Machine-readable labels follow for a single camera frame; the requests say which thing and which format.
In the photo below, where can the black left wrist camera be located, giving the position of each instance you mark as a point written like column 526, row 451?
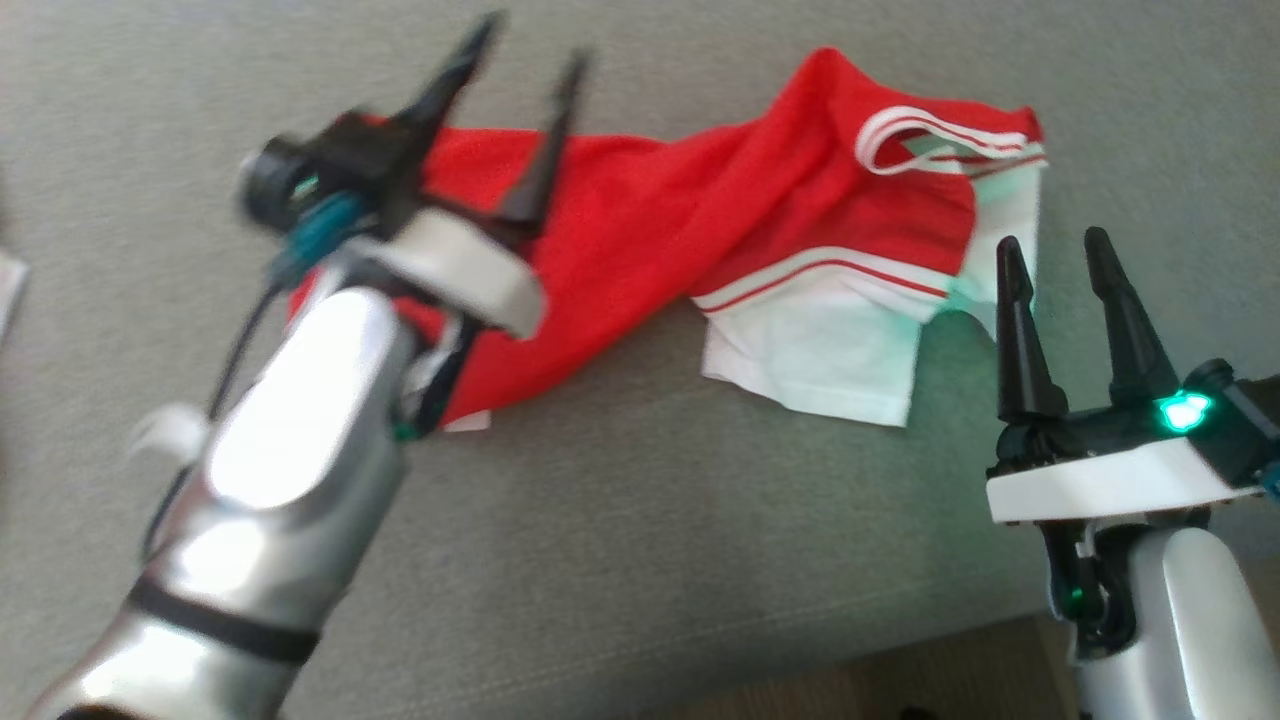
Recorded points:
column 270, row 180

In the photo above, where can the grey fabric sofa ottoman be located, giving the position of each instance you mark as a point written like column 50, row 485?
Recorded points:
column 640, row 540

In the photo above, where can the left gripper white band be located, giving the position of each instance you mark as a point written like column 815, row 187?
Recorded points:
column 460, row 265

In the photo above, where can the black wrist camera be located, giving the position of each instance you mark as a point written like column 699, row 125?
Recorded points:
column 270, row 180
column 1245, row 420

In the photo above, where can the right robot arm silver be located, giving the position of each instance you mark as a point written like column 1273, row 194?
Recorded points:
column 1180, row 620

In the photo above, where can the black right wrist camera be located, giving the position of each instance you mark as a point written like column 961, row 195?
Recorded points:
column 1245, row 420

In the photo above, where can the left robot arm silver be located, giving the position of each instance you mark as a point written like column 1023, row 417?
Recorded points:
column 290, row 420

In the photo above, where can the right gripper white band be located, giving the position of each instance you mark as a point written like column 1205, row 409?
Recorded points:
column 1100, row 480

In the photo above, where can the red shorts white stripe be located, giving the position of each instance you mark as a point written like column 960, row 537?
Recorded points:
column 610, row 260

